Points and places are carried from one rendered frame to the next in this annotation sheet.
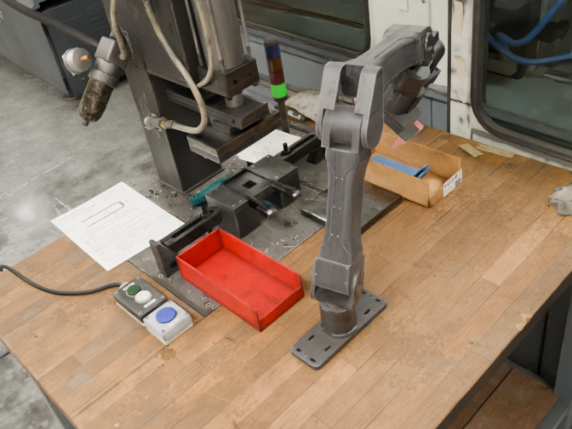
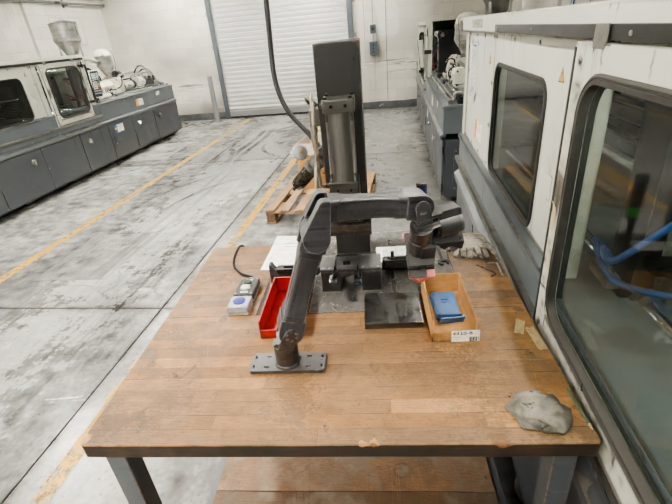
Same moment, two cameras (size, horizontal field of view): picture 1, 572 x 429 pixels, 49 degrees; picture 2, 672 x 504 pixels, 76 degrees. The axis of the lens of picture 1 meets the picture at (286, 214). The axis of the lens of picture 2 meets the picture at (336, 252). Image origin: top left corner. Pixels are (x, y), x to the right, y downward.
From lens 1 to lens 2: 0.83 m
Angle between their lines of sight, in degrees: 38
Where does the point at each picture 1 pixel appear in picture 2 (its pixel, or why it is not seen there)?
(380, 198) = (409, 315)
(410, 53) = (394, 208)
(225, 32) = (337, 158)
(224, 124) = not seen: hidden behind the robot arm
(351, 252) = (287, 313)
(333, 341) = (273, 366)
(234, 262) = not seen: hidden behind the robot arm
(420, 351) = (297, 406)
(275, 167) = (371, 261)
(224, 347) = (241, 333)
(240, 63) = (345, 181)
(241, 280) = not seen: hidden behind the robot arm
